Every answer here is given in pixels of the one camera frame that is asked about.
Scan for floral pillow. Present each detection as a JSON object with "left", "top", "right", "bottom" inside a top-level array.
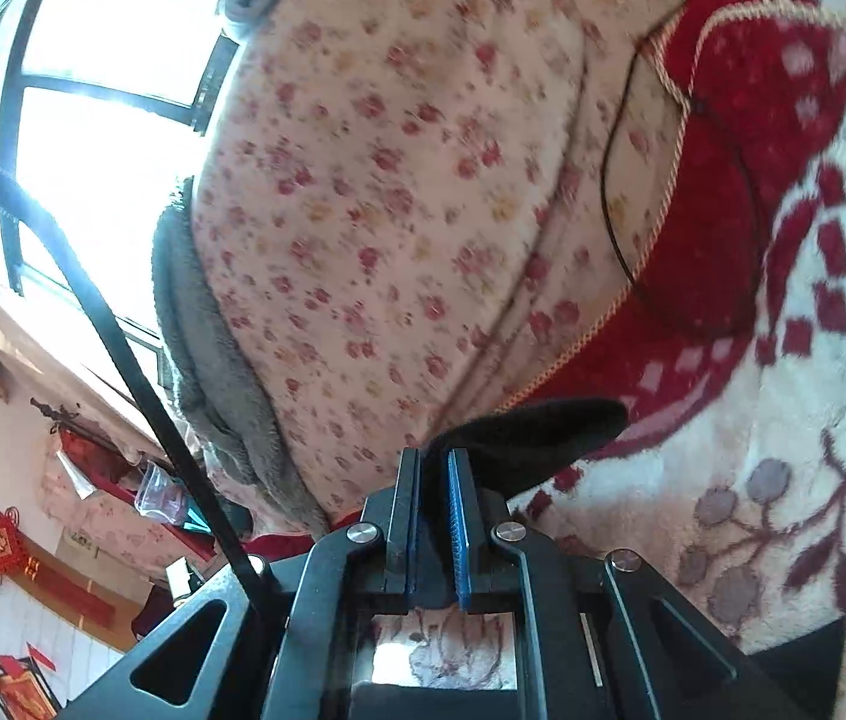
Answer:
[{"left": 40, "top": 457, "right": 195, "bottom": 575}]

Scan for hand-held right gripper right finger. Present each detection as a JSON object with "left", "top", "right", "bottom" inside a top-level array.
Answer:
[{"left": 447, "top": 450, "right": 821, "bottom": 720}]

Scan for floral back cushion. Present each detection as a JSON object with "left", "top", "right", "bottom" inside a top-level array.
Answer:
[{"left": 190, "top": 0, "right": 701, "bottom": 537}]

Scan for black pants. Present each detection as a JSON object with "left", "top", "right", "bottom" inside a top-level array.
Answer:
[{"left": 427, "top": 397, "right": 628, "bottom": 520}]

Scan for thin black cable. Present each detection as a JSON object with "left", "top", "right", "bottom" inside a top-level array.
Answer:
[{"left": 600, "top": 11, "right": 705, "bottom": 320}]

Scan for thick black gripper cable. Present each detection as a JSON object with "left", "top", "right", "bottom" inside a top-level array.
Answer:
[{"left": 0, "top": 160, "right": 263, "bottom": 597}]

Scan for black framed window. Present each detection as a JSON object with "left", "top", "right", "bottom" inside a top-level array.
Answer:
[{"left": 0, "top": 0, "right": 240, "bottom": 391}]

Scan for clear plastic bag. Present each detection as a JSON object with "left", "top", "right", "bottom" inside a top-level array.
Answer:
[{"left": 134, "top": 461, "right": 191, "bottom": 524}]

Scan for red and white floral blanket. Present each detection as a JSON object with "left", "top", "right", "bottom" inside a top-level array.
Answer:
[{"left": 243, "top": 0, "right": 846, "bottom": 720}]

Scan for grey fleece jacket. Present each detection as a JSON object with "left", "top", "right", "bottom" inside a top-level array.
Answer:
[{"left": 151, "top": 0, "right": 334, "bottom": 537}]

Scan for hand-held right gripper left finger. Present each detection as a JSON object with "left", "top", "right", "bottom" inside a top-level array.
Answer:
[{"left": 55, "top": 450, "right": 424, "bottom": 720}]

